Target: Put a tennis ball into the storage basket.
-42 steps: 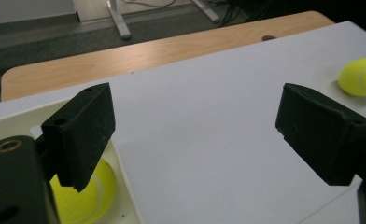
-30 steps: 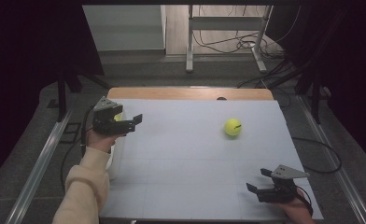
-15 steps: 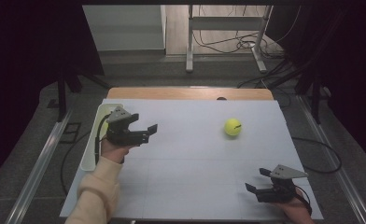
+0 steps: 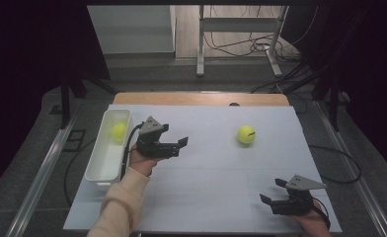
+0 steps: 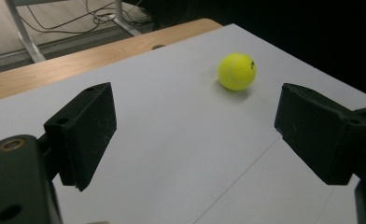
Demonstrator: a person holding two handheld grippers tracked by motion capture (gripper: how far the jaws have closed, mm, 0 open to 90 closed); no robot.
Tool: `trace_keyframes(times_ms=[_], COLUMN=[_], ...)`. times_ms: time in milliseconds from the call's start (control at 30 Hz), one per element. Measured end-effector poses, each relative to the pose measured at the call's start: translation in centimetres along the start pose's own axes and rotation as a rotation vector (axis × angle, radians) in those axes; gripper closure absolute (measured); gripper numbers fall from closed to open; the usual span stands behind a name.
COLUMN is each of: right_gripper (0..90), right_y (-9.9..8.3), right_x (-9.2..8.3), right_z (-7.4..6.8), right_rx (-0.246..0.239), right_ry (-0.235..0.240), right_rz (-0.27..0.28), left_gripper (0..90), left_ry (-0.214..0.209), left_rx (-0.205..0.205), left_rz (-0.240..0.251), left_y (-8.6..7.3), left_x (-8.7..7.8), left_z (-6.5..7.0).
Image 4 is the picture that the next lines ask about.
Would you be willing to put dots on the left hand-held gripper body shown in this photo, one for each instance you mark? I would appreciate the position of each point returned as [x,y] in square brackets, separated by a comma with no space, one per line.
[152,144]

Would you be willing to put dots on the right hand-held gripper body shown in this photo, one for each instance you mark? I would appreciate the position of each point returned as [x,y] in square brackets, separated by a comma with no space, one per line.
[293,205]

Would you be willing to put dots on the plain yellow tennis ball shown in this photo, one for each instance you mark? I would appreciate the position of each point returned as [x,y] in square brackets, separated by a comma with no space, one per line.
[118,132]

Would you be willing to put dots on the white plastic bin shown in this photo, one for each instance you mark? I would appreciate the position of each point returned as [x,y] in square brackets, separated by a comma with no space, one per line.
[107,161]

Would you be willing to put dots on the person's left hand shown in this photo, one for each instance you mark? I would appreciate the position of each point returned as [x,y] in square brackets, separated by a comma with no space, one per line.
[142,164]

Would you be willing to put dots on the person's right hand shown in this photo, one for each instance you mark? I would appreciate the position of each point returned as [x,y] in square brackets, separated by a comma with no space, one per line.
[311,225]

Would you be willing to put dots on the wooden table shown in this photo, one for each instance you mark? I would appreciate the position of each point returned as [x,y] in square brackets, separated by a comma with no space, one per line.
[181,98]

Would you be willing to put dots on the white table cover sheet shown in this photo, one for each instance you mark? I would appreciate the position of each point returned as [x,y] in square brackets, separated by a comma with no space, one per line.
[214,171]

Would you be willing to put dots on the yellow tennis ball black mark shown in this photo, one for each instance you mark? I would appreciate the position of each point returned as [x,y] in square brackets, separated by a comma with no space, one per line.
[246,134]

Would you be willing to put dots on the black stand leg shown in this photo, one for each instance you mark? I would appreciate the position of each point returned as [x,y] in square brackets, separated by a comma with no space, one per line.
[64,105]
[334,108]

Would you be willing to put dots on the white cabinet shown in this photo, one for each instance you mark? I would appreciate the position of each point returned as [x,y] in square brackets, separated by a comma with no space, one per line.
[132,29]

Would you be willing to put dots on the dark curtain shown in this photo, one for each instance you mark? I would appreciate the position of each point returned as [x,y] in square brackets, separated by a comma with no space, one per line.
[23,65]
[372,65]

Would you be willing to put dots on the aluminium floor rail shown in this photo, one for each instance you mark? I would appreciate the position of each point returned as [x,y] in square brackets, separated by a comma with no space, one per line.
[370,204]
[40,181]

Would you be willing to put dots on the white metal stand frame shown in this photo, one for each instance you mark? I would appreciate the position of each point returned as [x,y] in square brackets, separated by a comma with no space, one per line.
[237,24]

